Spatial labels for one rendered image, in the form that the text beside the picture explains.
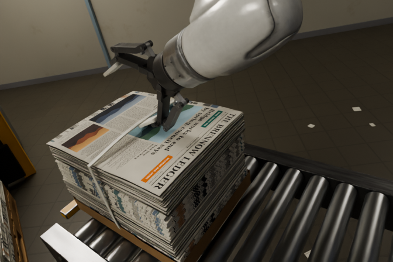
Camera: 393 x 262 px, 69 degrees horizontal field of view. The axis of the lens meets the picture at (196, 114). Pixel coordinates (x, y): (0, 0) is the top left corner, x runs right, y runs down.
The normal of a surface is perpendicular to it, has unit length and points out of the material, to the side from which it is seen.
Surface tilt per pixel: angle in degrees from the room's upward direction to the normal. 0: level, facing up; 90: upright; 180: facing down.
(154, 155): 1
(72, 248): 0
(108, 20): 90
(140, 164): 3
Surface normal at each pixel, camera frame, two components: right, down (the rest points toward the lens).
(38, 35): -0.01, 0.51
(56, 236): -0.18, -0.85
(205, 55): -0.58, 0.59
